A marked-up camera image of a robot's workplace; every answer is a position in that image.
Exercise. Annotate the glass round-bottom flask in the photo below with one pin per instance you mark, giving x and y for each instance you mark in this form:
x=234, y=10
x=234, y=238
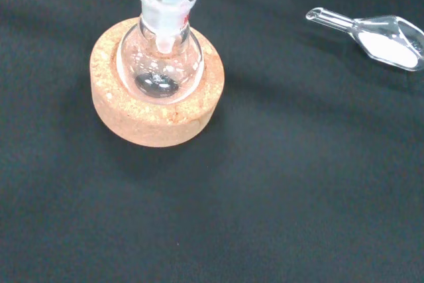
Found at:
x=159, y=71

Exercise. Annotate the glass weighing funnel with powder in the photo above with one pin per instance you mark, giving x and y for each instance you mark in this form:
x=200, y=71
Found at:
x=387, y=44

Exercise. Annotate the black cloth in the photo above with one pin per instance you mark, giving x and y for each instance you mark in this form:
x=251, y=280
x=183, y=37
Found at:
x=265, y=197

